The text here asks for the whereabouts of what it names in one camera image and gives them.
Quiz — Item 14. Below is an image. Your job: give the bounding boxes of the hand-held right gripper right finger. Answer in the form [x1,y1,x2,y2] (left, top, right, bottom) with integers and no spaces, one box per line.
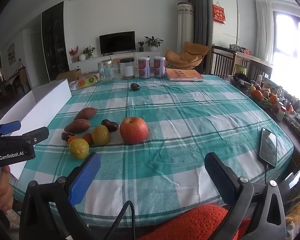
[204,152,288,240]

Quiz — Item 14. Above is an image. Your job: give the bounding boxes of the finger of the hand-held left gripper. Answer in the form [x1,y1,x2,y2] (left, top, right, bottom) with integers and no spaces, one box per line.
[0,121,22,139]
[14,127,50,147]

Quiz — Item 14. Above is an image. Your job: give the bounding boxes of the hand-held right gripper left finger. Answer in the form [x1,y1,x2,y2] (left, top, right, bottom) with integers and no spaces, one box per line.
[19,152,102,240]

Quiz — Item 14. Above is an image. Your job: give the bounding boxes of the white cardboard box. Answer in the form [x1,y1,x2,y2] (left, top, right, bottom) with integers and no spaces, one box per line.
[0,79,72,180]

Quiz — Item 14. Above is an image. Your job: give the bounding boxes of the yellow-green plum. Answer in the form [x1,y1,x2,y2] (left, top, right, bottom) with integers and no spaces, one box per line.
[69,138,90,160]
[91,125,111,146]

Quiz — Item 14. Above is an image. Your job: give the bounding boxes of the dark brown water chestnut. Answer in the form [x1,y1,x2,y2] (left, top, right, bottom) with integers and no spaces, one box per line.
[101,119,119,132]
[61,131,75,142]

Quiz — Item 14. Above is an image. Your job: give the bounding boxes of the person's left hand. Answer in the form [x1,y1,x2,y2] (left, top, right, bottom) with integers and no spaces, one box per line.
[0,166,14,212]

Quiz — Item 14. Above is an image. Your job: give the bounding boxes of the reddish sweet potato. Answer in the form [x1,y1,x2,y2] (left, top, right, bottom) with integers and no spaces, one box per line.
[64,119,91,134]
[74,107,98,120]

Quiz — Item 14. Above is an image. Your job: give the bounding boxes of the black smartphone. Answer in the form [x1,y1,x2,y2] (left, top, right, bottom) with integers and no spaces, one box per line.
[258,128,277,168]

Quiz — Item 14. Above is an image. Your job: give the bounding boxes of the orange fuzzy clothing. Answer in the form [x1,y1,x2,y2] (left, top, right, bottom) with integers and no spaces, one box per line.
[137,204,252,240]

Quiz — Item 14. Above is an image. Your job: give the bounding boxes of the teal checked tablecloth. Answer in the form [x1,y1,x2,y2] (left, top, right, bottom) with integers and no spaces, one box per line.
[14,74,294,228]

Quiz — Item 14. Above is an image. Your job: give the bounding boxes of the red apple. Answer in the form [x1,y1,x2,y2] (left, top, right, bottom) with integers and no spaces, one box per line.
[119,117,149,145]

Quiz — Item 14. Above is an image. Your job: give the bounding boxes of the brown cardboard box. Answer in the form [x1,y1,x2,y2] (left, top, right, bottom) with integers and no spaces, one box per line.
[56,69,82,82]

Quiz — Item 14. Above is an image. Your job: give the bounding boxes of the fruit printed packet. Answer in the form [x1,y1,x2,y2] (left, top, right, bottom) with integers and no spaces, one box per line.
[69,74,98,90]

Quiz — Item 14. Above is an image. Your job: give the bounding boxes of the white television cabinet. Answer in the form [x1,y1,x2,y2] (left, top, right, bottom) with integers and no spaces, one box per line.
[69,51,162,72]

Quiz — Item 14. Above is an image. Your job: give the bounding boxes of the red flowers in vase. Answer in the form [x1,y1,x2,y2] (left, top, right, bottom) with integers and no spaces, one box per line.
[69,46,80,63]

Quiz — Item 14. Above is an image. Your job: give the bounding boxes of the basket of fruit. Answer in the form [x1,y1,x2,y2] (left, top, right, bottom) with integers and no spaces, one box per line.
[249,85,279,108]

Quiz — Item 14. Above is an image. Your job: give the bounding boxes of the clear glass jar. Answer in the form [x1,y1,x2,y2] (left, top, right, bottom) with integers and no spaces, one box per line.
[98,59,115,81]

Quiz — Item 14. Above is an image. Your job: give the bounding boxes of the dark display cabinet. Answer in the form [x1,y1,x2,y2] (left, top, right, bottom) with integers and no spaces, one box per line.
[41,1,70,82]

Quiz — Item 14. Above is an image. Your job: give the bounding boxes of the green plant in white vase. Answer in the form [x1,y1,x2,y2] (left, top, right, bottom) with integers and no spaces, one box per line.
[79,46,96,61]

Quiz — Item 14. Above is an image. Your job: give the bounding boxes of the row of small bottles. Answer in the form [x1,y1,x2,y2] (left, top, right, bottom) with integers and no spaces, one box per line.
[275,85,300,140]

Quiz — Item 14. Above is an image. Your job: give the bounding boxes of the orange book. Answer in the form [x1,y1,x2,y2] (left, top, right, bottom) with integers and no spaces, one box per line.
[165,68,205,82]

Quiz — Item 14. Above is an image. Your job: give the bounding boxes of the white jar with black lid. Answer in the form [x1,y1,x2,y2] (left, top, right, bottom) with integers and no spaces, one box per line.
[119,58,135,80]

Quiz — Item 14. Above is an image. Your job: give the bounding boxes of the dark wooden chair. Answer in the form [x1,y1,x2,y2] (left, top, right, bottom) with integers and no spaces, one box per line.
[210,45,237,80]
[247,60,273,80]

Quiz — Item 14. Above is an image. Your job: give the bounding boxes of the black television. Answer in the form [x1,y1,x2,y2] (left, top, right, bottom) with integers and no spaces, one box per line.
[99,31,136,55]

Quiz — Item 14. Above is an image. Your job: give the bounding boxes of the purple label can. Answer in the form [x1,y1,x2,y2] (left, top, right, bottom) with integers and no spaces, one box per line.
[138,57,150,79]
[154,56,165,78]

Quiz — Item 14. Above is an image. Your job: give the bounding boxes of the orange lounge chair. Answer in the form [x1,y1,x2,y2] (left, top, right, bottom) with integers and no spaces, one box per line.
[164,42,210,70]

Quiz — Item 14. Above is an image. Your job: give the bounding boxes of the bright window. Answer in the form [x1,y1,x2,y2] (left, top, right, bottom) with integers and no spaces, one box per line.
[271,10,300,110]

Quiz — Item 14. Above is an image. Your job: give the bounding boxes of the large green potted plant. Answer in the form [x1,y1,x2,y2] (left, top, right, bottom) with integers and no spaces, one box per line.
[144,36,164,52]

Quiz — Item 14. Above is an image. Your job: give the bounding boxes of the white curtain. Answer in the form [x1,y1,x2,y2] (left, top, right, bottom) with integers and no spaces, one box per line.
[255,0,275,63]

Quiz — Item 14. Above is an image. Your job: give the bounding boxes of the white standing air conditioner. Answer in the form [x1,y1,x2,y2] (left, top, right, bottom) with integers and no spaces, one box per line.
[177,2,195,60]

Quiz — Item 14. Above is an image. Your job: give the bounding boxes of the grey curtain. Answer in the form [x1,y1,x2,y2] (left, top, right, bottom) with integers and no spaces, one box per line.
[187,0,210,47]

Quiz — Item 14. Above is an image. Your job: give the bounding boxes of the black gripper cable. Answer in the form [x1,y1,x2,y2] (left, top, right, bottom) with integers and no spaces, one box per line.
[110,200,137,240]

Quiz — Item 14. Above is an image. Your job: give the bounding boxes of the framed wall painting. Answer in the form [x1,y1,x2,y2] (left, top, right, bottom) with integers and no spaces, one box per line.
[7,43,16,64]

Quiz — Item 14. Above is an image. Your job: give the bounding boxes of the red wall hanging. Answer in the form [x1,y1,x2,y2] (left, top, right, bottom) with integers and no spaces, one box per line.
[212,4,226,25]

